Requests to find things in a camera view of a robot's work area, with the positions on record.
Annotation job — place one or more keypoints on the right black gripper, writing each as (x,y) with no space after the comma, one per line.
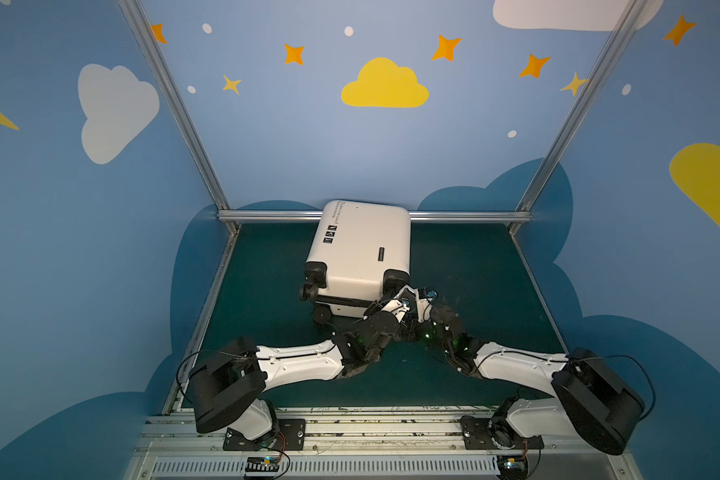
(431,308)

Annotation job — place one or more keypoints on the black white suitcase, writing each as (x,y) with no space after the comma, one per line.
(360,252)

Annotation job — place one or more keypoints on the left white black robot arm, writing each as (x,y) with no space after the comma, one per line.
(225,388)

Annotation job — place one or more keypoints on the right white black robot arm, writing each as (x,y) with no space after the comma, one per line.
(583,396)

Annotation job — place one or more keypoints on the right small circuit board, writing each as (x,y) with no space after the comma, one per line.
(512,468)

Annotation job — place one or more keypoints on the small circuit board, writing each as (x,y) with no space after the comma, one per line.
(512,468)
(267,467)

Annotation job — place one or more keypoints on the left small circuit board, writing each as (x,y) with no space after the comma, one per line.
(267,467)

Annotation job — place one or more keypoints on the rear aluminium crossbar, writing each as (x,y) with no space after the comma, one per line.
(444,217)

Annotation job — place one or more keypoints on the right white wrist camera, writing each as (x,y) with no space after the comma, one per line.
(425,299)

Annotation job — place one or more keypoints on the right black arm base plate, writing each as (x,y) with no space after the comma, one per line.
(486,433)

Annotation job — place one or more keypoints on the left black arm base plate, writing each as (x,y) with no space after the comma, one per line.
(287,435)

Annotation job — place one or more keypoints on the aluminium front rail frame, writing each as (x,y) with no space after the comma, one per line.
(365,443)

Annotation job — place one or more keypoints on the right aluminium frame post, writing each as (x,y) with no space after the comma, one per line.
(613,49)

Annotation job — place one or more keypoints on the aluminium frame post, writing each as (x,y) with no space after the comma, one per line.
(613,49)
(141,28)

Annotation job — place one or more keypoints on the left aluminium frame post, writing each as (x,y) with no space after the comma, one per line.
(141,28)

